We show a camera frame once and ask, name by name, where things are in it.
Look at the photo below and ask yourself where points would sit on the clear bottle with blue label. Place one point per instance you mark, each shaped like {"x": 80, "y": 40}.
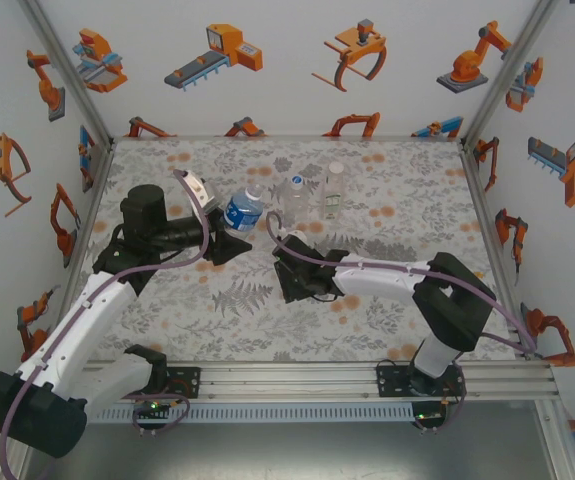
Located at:
{"x": 239, "y": 215}

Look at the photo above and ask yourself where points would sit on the plain clear plastic bottle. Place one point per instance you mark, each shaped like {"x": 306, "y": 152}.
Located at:
{"x": 297, "y": 205}

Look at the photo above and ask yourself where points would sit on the clear bottle with green label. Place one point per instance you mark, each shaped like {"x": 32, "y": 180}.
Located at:
{"x": 334, "y": 200}

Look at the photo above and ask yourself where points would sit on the blue bottle cap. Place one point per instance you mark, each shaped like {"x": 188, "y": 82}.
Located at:
{"x": 297, "y": 181}

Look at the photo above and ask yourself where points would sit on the white bottle cap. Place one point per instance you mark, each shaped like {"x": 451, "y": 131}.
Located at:
{"x": 335, "y": 168}

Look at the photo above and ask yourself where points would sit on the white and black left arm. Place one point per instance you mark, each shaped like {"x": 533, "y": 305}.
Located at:
{"x": 77, "y": 325}

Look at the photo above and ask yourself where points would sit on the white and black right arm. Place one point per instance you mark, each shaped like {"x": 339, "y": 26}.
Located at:
{"x": 382, "y": 280}

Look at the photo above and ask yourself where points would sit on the floral patterned tablecloth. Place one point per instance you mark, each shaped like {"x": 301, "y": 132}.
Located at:
{"x": 217, "y": 330}

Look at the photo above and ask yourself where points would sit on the small circuit board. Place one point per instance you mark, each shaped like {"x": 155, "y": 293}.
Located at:
{"x": 153, "y": 407}
{"x": 429, "y": 415}

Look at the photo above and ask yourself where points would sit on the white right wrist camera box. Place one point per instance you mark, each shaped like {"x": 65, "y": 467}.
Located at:
{"x": 298, "y": 236}

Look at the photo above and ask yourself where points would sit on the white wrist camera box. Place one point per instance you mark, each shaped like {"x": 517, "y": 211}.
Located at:
{"x": 298, "y": 236}
{"x": 199, "y": 187}

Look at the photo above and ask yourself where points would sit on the aluminium table side rail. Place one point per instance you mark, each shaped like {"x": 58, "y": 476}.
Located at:
{"x": 97, "y": 190}
{"x": 482, "y": 210}

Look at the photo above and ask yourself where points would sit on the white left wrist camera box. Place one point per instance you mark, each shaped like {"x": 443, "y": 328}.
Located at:
{"x": 199, "y": 187}

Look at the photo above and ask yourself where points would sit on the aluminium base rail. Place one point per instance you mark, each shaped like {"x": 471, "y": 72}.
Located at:
{"x": 287, "y": 380}

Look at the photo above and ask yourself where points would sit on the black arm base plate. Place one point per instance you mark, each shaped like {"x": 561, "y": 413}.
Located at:
{"x": 392, "y": 382}
{"x": 187, "y": 382}

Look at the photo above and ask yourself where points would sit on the aluminium frame post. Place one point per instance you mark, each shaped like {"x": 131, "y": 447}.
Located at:
{"x": 67, "y": 70}
{"x": 507, "y": 70}

